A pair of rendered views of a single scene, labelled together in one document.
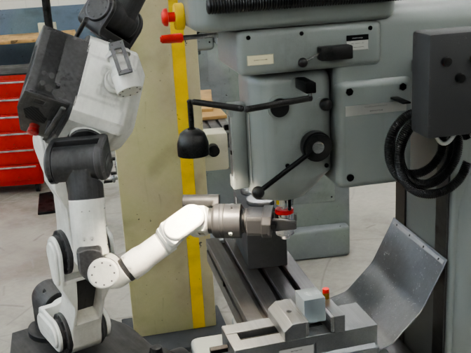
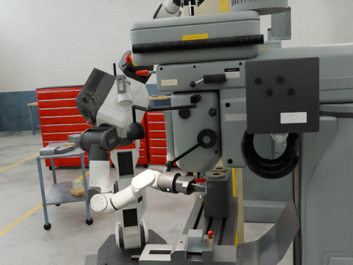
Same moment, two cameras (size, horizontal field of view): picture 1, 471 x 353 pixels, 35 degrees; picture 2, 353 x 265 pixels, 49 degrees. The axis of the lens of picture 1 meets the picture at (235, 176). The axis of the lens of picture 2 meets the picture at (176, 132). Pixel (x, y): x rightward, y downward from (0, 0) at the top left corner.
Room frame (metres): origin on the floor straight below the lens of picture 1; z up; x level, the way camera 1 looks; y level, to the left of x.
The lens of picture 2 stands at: (0.38, -0.64, 1.73)
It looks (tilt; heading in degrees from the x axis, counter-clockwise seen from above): 10 degrees down; 24
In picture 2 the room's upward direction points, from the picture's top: 4 degrees counter-clockwise
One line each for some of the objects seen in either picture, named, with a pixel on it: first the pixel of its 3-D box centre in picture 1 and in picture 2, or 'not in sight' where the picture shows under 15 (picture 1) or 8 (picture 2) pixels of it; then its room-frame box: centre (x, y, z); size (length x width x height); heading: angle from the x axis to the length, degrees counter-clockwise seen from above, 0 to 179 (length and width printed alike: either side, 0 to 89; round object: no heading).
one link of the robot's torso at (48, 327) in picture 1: (74, 322); (131, 233); (2.36, 0.59, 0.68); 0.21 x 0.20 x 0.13; 32
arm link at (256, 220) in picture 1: (248, 221); (181, 184); (1.80, -0.03, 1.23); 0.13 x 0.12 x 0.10; 173
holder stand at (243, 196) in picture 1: (258, 223); (218, 190); (2.18, -0.07, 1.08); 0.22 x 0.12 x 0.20; 9
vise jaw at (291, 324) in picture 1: (287, 319); (180, 246); (1.58, -0.10, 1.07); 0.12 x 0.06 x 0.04; 14
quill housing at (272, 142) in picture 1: (283, 130); (198, 129); (1.78, -0.12, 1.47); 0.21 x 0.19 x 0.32; 12
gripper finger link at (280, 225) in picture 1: (283, 225); (197, 188); (1.75, -0.11, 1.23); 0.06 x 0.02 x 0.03; 83
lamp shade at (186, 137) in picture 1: (192, 141); (135, 130); (1.66, 0.09, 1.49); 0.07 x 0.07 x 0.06
